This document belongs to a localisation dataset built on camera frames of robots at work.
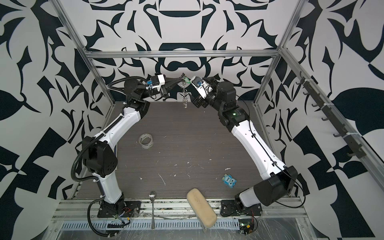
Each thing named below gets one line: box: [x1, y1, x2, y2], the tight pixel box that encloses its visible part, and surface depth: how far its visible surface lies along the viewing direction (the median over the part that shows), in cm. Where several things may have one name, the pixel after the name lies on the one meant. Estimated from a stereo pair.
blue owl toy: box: [222, 173, 237, 189], surface depth 83 cm
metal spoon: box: [149, 191, 157, 230], surface depth 78 cm
